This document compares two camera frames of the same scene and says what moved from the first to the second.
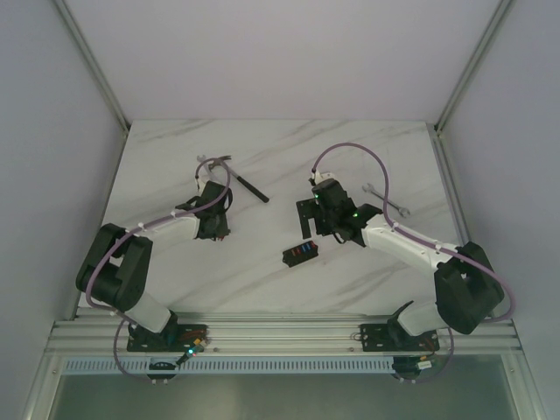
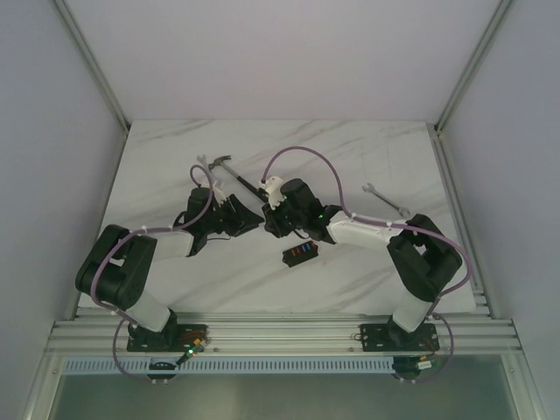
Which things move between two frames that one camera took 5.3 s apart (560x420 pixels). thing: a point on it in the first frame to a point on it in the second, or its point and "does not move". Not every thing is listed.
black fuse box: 299,254 does not move
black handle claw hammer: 243,181 does not move
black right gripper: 308,209 to 272,224
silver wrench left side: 203,158 does not move
